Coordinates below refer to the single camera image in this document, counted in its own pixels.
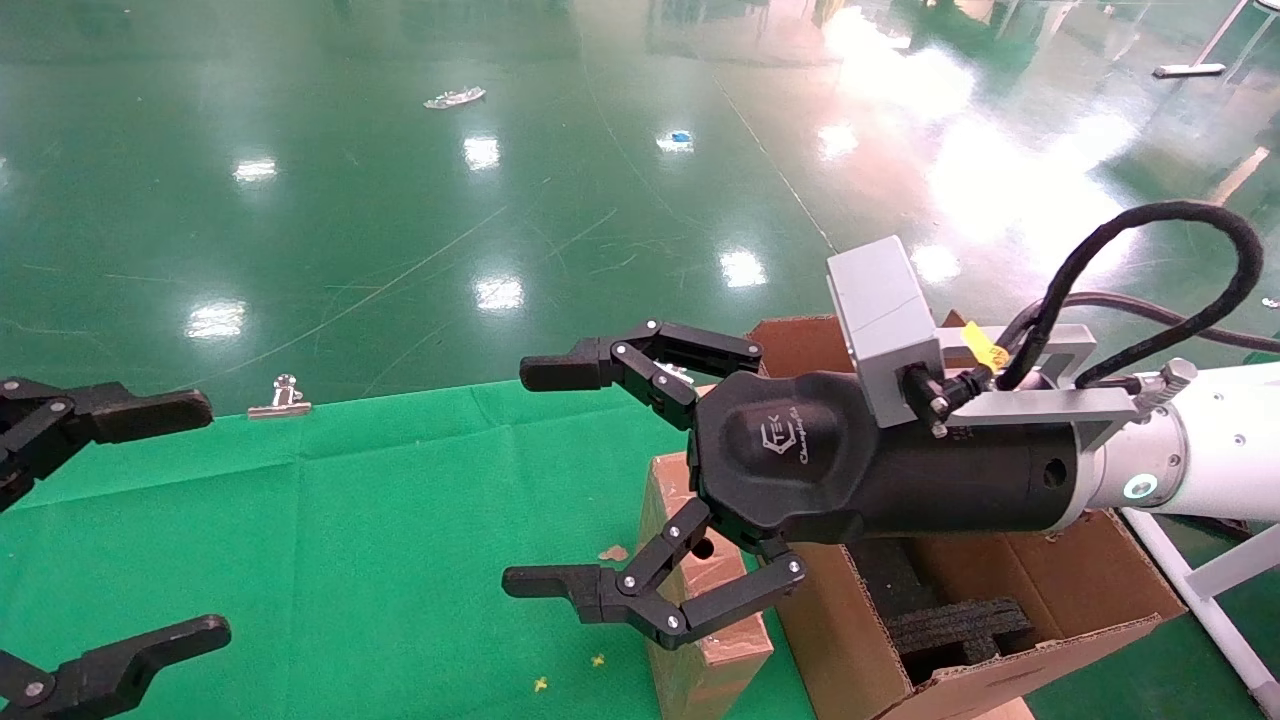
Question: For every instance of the black foam insert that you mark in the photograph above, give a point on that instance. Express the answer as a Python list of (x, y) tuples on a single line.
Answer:
[(960, 630)]

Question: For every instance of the grey metal camera bracket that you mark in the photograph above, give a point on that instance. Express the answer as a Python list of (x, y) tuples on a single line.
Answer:
[(1040, 405)]

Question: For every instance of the white floor scrap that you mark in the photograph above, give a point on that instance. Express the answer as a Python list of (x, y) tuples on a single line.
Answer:
[(455, 97)]

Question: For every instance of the small torn cardboard scrap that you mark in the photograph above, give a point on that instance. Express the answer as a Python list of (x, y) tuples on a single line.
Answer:
[(613, 553)]

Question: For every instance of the grey stand base with pole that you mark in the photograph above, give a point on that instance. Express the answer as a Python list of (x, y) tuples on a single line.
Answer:
[(1190, 70)]

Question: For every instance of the white tube table frame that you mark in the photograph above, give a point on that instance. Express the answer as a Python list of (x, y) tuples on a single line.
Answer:
[(1215, 610)]

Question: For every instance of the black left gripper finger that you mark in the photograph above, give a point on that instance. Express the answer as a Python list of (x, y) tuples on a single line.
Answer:
[(110, 670), (120, 412)]

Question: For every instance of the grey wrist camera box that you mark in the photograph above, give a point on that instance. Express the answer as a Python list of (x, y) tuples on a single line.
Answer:
[(885, 320)]

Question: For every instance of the large open cardboard carton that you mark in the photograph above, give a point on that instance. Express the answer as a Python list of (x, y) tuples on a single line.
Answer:
[(1060, 590)]

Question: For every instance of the green table cloth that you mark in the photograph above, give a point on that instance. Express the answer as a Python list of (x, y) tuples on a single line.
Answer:
[(350, 550)]

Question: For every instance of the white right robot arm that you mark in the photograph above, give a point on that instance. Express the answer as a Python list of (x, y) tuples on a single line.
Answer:
[(1220, 450)]

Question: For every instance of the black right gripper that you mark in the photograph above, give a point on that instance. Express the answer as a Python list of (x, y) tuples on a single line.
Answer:
[(800, 470)]

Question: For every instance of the small brown cardboard box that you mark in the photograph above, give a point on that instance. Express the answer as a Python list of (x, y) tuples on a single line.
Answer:
[(700, 680)]

